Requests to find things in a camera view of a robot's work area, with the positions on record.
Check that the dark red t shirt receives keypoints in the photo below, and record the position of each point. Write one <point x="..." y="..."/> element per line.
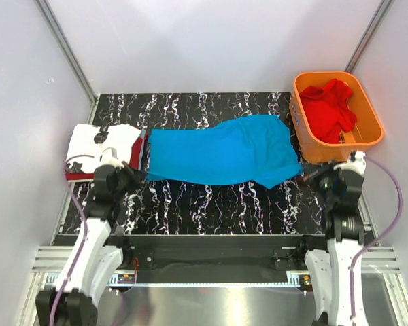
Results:
<point x="137" y="153"/>

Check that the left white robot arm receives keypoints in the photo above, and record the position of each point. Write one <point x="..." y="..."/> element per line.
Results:
<point x="74" y="297"/>

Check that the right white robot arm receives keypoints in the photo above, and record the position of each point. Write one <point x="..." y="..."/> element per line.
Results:
<point x="335" y="271"/>

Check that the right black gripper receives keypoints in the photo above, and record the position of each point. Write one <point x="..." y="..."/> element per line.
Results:
<point x="319" y="175"/>

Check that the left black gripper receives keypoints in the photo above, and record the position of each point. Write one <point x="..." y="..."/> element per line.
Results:
<point x="128" y="177"/>

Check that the left aluminium frame post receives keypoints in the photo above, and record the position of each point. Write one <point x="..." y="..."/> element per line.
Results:
<point x="59" y="35"/>

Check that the aluminium frame post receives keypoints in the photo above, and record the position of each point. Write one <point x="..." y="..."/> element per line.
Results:
<point x="59" y="35"/>
<point x="369" y="33"/>

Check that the grey slotted cable duct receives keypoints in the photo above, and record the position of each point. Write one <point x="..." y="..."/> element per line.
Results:
<point x="295" y="281"/>

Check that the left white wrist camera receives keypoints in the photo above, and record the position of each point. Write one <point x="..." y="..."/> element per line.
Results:
<point x="109" y="157"/>

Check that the right aluminium frame post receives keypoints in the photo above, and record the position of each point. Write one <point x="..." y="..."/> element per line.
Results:
<point x="369" y="33"/>

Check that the blue t shirt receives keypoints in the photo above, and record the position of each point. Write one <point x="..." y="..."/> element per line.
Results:
<point x="251" y="148"/>

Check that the orange plastic basket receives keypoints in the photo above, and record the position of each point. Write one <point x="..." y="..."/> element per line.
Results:
<point x="367" y="132"/>

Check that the bright red t shirt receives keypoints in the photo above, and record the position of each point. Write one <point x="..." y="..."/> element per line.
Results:
<point x="327" y="110"/>

